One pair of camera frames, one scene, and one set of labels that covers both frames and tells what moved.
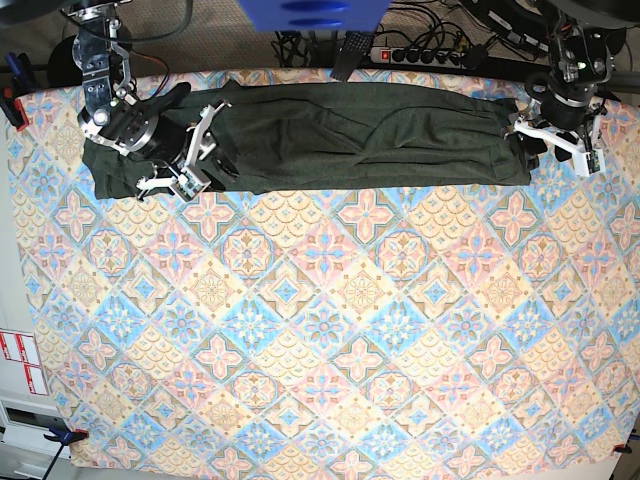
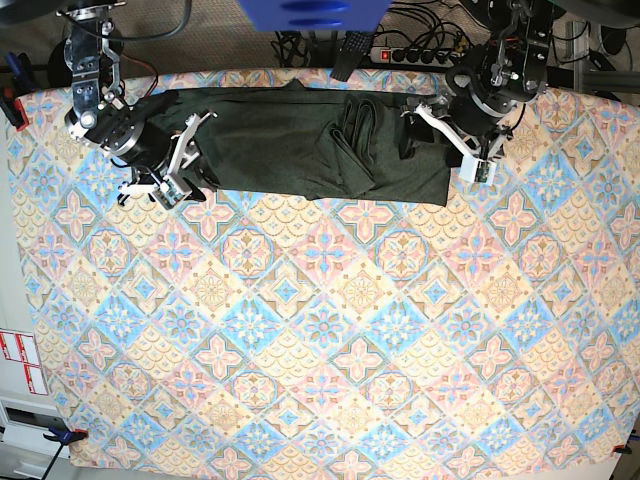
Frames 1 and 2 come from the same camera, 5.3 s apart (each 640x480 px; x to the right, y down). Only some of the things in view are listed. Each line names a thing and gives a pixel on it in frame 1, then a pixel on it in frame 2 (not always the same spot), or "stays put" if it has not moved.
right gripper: [586, 162] -> [465, 113]
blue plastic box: [315, 16] stays put
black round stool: [62, 70] stays put
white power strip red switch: [418, 57] stays put
